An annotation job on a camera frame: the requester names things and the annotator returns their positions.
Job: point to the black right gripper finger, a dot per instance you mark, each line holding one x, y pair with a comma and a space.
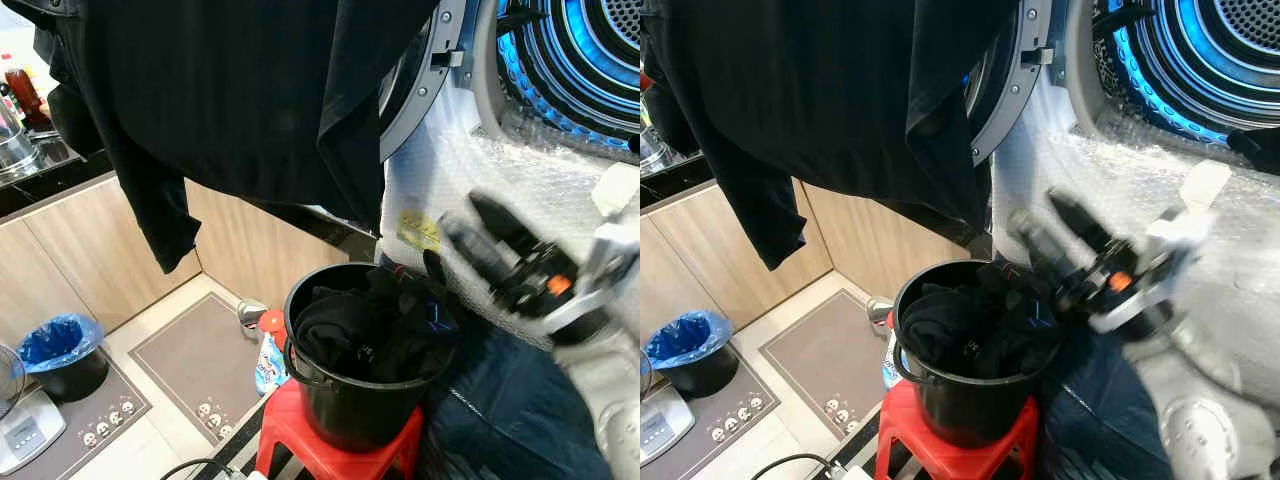
1048, 252
1080, 222
478, 255
505, 228

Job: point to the large black garment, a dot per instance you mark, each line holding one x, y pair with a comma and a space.
830, 100
240, 100

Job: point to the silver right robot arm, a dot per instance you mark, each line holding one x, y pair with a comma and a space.
1220, 380
605, 390

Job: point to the white bubble-wrapped washing machine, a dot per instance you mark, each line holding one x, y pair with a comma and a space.
1130, 170
500, 170

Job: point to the black clothes pile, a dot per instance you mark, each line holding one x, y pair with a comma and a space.
370, 325
975, 325

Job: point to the yellow washer label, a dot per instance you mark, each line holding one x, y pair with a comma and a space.
420, 230

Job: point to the white paper sheet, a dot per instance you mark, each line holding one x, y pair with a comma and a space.
1205, 185
617, 190

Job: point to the dark blue cloth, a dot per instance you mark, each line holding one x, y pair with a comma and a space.
1095, 410
510, 400

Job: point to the wooden kitchen cabinet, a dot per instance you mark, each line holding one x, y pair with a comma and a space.
60, 270
690, 270

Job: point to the grey round washer door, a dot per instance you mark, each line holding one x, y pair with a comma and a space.
425, 90
1015, 90

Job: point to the blue bin bag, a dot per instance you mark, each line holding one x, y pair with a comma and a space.
55, 340
685, 335

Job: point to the steel pot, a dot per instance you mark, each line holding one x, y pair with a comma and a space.
15, 145
655, 150

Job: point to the black plastic bucket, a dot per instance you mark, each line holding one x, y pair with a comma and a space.
350, 410
960, 405

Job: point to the small metal can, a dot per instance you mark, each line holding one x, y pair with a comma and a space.
880, 312
252, 315

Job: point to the white floor appliance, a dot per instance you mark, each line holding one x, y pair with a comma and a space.
662, 420
25, 430

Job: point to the black waste bin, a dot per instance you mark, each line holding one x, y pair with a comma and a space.
710, 375
80, 380

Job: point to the small black cloth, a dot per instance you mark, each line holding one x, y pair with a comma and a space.
1258, 150

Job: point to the grey floor mat cartoon print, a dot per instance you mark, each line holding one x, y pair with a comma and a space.
195, 350
730, 420
825, 350
100, 430

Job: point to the red plastic stool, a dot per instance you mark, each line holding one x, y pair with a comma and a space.
915, 450
300, 450

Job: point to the dark sauce bottle red cap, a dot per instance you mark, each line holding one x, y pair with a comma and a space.
25, 95

